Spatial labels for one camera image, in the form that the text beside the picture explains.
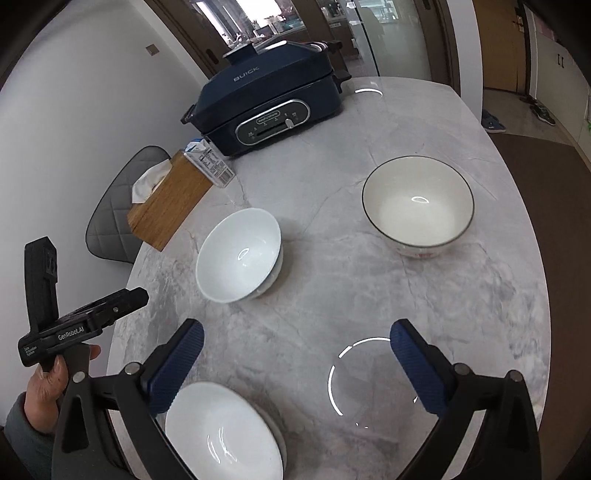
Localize navy electric cooker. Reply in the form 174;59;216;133
180;40;352;157

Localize grey rimmed white plate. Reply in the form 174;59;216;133
239;401;287;479

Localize grey quilted chair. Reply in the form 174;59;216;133
85;146;170;264

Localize white wall cabinet unit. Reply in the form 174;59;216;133
524;6;590;163

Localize brown wooden door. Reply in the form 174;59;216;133
473;0;527;94

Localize left hand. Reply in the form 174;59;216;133
24;355;69;435

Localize red floral dark-rimmed bowl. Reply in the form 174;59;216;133
362;156;475;259

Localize grey sleeve left forearm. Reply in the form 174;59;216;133
4;393;54;480

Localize wooden tissue box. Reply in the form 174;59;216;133
127;151;213;251

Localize small milk carton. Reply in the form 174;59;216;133
183;139;235;188

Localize glass sliding door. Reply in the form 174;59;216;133
339;0;450;84

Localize small white bowl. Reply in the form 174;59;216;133
195;208;283;304

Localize shoes on floor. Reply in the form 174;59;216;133
483;89;557;139

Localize large white bowl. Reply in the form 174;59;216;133
165;382;284;480

